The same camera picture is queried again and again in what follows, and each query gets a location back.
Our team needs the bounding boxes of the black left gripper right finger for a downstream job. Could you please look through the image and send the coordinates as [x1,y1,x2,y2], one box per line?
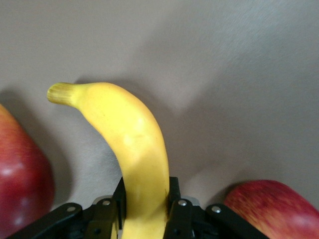
[164,176,270,239]

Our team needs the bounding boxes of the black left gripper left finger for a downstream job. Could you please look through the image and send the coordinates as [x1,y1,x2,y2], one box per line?
[7,176,127,239]

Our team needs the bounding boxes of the yellow banana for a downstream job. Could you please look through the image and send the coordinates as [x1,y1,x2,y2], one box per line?
[46,82,170,239]

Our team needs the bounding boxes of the dark red mango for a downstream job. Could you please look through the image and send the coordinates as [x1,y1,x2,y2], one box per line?
[0,104,55,239]

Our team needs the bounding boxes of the red yellow striped apple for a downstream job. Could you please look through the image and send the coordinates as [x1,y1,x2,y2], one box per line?
[223,179,319,239]

